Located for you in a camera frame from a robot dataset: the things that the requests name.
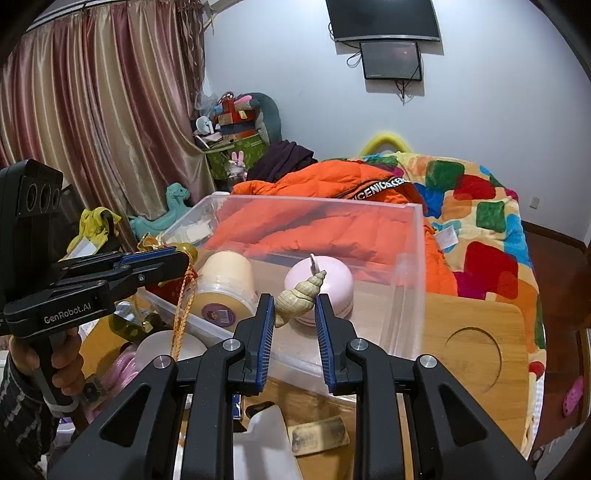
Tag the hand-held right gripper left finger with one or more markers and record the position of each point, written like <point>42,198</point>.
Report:
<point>265,341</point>

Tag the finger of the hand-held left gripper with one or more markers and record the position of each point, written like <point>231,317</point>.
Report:
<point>138,256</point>
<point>152,279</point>

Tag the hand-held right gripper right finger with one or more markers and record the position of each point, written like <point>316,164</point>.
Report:
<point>323,341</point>

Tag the beige conch shell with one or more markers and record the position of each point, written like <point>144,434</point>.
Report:
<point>295,295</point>

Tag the pink round lidded jar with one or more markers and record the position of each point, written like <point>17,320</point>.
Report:
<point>337,286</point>

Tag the white round plastic lid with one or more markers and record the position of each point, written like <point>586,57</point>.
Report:
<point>157,346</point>

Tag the round plastic tub yellow lid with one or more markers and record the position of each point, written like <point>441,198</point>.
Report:
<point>226,277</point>

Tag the clear plastic storage box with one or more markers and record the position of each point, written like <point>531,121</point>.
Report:
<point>401,286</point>

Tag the person's left forearm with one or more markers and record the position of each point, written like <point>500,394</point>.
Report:
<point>18,415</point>

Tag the person's left hand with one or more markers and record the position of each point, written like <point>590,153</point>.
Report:
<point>64,364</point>

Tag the teal rocking horse toy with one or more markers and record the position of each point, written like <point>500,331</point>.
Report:
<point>157,221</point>

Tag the yellow cloth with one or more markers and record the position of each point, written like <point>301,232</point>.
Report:
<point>92,221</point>

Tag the small tan wooden block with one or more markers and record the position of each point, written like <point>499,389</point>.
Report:
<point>318,434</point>

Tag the pink knitted bag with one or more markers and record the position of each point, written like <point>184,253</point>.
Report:
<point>117,374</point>

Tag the pink striped curtain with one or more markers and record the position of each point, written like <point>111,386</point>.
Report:
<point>101,115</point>

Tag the green gift box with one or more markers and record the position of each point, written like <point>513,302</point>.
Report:
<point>226,157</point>

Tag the pink bunny bottle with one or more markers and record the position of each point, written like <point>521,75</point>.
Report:
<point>238,164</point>

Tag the wooden desk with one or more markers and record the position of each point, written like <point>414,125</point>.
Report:
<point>461,332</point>

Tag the small white fan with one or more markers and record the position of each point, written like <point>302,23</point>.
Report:
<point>204,123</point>

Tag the orange puffer jacket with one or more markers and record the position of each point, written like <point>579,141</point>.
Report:
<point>323,184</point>

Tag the red gift box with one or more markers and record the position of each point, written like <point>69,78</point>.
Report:
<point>233,110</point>

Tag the dark purple cloth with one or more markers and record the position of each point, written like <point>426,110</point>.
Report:
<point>286,159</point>

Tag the grey plush cushion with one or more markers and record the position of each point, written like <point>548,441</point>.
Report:
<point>270,115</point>

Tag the colourful patchwork blanket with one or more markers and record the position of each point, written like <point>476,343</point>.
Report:
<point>485,217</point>

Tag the pink clog shoe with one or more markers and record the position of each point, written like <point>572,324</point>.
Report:
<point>572,397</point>

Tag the small black wall monitor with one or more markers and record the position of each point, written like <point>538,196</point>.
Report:
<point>391,60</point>

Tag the black wall television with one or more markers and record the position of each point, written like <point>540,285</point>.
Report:
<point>383,18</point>

